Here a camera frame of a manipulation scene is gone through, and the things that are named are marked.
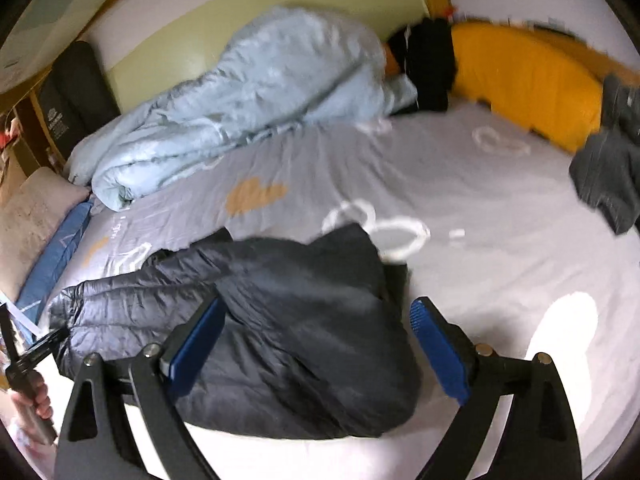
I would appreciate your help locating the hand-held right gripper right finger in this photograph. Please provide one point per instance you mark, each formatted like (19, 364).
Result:
(440, 350)

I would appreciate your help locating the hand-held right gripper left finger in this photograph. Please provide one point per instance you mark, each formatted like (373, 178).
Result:
(197, 350)

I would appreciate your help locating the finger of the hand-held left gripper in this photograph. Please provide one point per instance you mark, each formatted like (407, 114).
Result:
(42, 345)

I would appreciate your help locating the black puffer jacket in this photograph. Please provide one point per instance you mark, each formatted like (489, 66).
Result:
(300, 310)

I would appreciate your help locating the person's left hand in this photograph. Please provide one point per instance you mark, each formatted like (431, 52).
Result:
(42, 400)

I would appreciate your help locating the blue pillow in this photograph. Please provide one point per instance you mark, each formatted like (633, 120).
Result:
(60, 245)

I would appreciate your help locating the beige pillow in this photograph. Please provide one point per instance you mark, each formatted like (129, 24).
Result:
(35, 220)

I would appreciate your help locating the wooden bedside shelf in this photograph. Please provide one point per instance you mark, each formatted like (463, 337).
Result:
(25, 140)

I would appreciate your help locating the dark grey cloth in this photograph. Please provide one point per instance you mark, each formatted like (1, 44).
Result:
(605, 175)
(622, 105)

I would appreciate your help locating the black cushion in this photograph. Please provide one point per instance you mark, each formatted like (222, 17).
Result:
(75, 95)

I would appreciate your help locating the light blue duvet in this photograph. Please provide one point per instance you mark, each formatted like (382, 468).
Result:
(250, 90)

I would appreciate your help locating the black garment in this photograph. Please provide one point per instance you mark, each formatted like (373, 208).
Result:
(430, 65)

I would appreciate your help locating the orange bolster pillow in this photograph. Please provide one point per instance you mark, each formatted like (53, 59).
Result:
(525, 75)

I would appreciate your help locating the light green headboard panel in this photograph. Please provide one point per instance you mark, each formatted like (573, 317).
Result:
(200, 25)

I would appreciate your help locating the small red item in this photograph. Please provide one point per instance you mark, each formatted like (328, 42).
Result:
(449, 11)

